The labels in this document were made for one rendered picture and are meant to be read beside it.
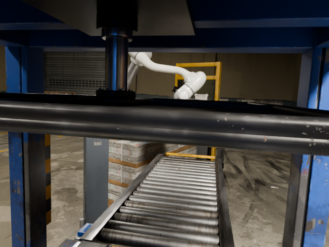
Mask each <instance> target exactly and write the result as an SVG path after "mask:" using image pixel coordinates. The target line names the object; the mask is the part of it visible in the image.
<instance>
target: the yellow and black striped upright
mask: <svg viewBox="0 0 329 247"><path fill-rule="evenodd" d="M45 156H46V215H47V225H48V224H49V223H50V222H51V164H50V135H49V134H45Z"/></svg>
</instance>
